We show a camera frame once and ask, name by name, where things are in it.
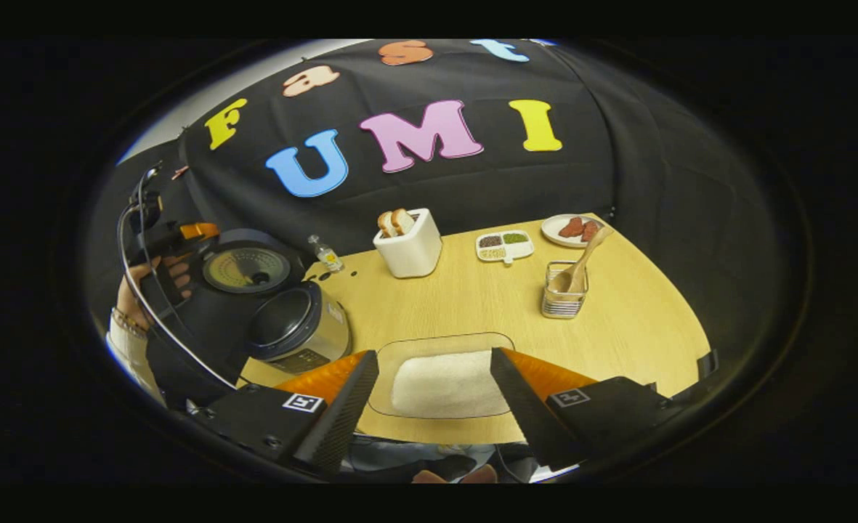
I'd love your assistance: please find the metal wire chopstick holder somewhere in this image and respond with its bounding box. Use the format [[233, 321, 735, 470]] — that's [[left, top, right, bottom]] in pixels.
[[541, 261, 590, 320]]

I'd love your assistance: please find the white round plate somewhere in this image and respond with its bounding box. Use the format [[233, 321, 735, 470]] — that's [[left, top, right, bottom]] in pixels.
[[541, 214, 604, 248]]

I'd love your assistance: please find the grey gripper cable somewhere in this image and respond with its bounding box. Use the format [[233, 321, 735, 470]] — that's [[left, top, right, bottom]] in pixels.
[[116, 166, 239, 391]]

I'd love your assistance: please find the white rice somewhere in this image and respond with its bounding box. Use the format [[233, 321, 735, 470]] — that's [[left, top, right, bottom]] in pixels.
[[391, 350, 511, 418]]

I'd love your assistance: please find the clear plastic tray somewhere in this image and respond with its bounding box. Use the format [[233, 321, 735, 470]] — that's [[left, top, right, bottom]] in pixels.
[[368, 332, 518, 420]]

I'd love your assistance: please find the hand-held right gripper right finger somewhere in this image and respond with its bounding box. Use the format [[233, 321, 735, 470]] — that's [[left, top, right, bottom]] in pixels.
[[490, 347, 680, 471]]

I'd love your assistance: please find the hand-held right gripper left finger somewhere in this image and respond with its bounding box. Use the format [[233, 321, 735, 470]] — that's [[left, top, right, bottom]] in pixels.
[[190, 350, 380, 477]]

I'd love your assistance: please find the white toaster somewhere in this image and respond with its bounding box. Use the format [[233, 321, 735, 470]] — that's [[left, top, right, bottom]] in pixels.
[[373, 208, 443, 279]]

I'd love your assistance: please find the wooden spoon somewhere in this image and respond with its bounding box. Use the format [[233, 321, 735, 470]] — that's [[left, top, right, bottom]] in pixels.
[[549, 226, 615, 294]]

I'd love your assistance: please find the small glass bottle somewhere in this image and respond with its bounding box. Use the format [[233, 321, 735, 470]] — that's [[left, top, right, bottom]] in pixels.
[[307, 235, 344, 274]]

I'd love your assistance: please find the black backdrop cloth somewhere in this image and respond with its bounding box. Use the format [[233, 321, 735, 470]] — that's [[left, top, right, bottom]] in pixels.
[[84, 40, 793, 408]]

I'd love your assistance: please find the white divided bean dish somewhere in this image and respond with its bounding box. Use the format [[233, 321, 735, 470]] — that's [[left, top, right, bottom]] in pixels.
[[475, 230, 535, 265]]

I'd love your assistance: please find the dark grey rice cooker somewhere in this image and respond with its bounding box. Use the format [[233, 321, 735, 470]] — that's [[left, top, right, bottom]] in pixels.
[[182, 229, 353, 376]]

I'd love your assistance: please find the person's leg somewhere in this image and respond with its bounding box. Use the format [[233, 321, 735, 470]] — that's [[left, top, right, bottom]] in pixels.
[[413, 465, 498, 484]]

